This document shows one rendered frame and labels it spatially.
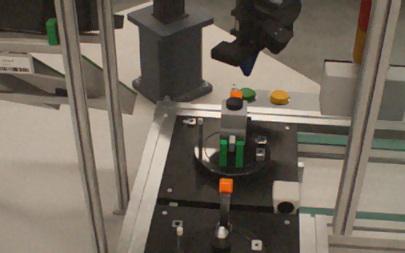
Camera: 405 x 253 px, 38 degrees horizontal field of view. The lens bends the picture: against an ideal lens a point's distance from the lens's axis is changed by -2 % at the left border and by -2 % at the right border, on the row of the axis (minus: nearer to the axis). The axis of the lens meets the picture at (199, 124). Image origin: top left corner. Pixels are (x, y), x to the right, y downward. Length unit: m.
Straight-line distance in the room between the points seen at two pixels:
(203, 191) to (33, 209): 0.35
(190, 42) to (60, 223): 0.51
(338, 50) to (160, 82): 2.19
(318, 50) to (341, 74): 2.62
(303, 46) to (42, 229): 2.55
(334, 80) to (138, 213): 0.40
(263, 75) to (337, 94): 0.70
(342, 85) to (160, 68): 0.62
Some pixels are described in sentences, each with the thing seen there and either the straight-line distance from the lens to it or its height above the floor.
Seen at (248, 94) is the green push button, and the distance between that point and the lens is 1.27.
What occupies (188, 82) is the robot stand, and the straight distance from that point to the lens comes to 1.42.
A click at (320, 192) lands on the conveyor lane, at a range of 1.13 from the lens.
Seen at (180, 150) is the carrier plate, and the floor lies 0.97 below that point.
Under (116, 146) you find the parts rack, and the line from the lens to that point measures 1.07.
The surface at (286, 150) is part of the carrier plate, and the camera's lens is 1.13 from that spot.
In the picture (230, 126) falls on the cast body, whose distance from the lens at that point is 1.03.
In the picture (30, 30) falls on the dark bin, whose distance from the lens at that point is 0.82.
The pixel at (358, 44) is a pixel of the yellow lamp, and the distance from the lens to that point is 0.83.
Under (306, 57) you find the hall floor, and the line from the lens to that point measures 3.38.
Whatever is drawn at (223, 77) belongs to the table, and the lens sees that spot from 1.54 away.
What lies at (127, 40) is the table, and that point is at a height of 0.86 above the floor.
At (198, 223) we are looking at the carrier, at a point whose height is 0.97.
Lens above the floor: 1.67
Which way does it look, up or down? 37 degrees down
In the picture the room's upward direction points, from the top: straight up
